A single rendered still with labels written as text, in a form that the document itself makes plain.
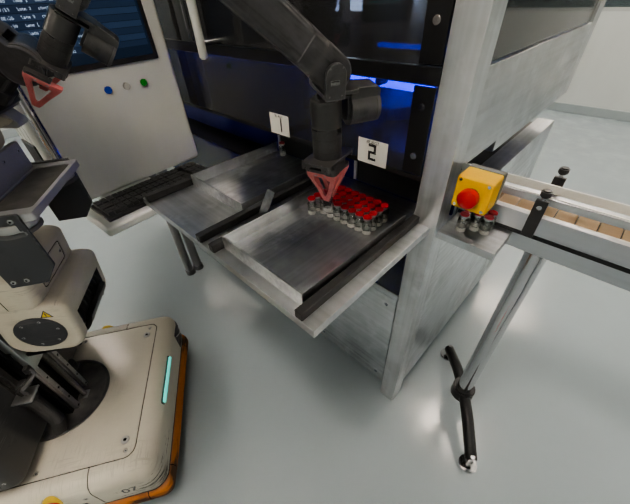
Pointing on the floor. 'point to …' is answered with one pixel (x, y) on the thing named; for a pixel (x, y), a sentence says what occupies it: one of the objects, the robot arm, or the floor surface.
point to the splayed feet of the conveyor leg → (463, 412)
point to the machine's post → (443, 165)
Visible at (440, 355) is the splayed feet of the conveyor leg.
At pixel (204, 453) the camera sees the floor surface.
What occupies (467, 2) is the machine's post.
